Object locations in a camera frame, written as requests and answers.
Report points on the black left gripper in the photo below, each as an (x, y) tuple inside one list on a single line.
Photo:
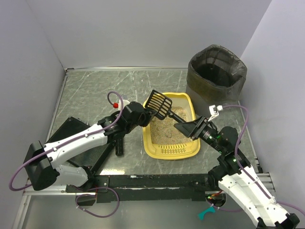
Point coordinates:
[(146, 117)]

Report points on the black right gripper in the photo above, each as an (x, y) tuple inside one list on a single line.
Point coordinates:
[(198, 129)]

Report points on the yellow litter box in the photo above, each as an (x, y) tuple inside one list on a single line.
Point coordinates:
[(182, 106)]

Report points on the black slotted litter scoop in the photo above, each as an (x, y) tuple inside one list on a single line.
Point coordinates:
[(162, 106)]

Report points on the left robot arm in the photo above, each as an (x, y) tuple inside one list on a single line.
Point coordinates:
[(45, 163)]

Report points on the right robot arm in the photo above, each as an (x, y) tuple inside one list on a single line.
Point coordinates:
[(236, 177)]

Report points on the cat litter pellets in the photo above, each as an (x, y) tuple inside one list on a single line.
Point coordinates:
[(163, 132)]

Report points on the black glitter microphone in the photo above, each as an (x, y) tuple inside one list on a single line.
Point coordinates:
[(119, 147)]

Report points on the grey trash bin with bag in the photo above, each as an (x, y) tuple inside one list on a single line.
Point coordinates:
[(215, 75)]

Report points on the black ribbed tray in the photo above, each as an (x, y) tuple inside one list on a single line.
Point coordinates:
[(79, 146)]

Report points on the teal plastic piece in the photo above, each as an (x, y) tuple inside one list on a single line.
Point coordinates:
[(203, 213)]

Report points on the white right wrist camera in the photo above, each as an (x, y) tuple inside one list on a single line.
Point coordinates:
[(214, 110)]

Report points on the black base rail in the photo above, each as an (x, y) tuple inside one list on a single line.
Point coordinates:
[(195, 187)]

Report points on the aluminium frame rail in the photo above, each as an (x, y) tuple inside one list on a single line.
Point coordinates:
[(49, 191)]

